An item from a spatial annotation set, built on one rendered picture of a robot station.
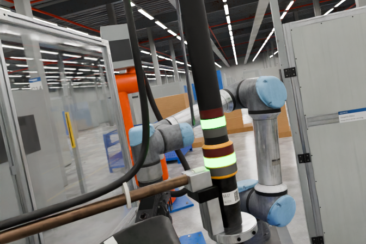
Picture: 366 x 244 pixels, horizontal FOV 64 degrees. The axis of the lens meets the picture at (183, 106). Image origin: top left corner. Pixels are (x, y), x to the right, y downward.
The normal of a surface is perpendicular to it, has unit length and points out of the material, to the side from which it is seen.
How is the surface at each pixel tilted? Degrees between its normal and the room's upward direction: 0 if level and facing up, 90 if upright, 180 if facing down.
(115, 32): 90
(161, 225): 40
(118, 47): 90
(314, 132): 90
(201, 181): 90
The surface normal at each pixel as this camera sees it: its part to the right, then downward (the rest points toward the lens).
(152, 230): 0.30, -0.80
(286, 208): 0.51, 0.11
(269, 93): 0.48, -0.14
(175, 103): -0.21, 0.09
